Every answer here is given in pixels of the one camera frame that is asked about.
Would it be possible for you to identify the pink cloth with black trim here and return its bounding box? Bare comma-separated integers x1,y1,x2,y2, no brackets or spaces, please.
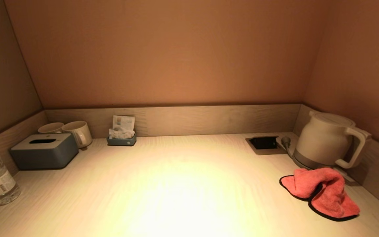
279,167,361,222

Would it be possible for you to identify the flat white paper sachet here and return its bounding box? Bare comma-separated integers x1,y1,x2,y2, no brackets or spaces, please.
112,115,135,132

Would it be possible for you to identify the blue-grey sachet tray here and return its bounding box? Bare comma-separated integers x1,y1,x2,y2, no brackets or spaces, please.
107,134,137,146

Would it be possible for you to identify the recessed black power socket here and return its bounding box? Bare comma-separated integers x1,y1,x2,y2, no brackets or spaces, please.
245,136,287,155

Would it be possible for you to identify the white ceramic mug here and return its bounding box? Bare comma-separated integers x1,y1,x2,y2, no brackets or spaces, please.
38,122,65,134
62,121,93,148

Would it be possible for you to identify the grey kettle base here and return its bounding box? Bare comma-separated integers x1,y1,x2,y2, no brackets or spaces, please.
291,153,356,182

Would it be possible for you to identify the white electric kettle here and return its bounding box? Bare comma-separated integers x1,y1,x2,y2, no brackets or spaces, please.
295,111,371,170

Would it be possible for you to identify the grey tissue box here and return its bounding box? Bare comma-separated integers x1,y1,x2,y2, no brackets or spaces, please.
10,133,79,170

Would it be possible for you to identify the grey kettle power cord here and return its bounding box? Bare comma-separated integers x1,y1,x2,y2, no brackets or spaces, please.
281,136,297,160

